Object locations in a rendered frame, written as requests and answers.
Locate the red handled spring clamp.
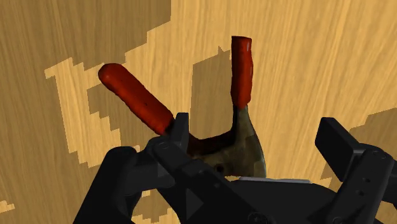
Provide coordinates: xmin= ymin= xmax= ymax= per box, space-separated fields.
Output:
xmin=97 ymin=36 xmax=267 ymax=179

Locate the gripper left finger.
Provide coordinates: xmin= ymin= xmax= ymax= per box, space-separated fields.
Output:
xmin=73 ymin=112 xmax=277 ymax=224

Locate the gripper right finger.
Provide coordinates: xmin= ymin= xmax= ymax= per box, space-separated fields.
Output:
xmin=307 ymin=116 xmax=397 ymax=224

